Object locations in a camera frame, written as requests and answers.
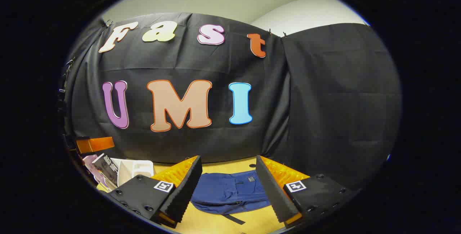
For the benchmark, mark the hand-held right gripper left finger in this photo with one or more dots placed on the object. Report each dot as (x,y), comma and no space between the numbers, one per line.
(183,187)

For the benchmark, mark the black backdrop cloth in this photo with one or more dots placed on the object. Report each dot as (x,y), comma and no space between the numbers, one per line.
(317,111)

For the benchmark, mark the white bookshelf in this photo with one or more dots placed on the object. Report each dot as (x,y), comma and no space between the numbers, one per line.
(137,169)

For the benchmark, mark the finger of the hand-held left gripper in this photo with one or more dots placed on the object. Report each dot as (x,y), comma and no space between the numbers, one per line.
(95,144)

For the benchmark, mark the dark grey book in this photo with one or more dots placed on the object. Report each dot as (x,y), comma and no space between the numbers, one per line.
(107,169)

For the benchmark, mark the blue schoolbag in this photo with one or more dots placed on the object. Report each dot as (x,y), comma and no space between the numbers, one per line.
(223,194)

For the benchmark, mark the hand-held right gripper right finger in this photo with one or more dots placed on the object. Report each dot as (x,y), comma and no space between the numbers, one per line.
(273,190)

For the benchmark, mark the purple book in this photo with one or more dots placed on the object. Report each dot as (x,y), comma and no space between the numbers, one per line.
(93,169)

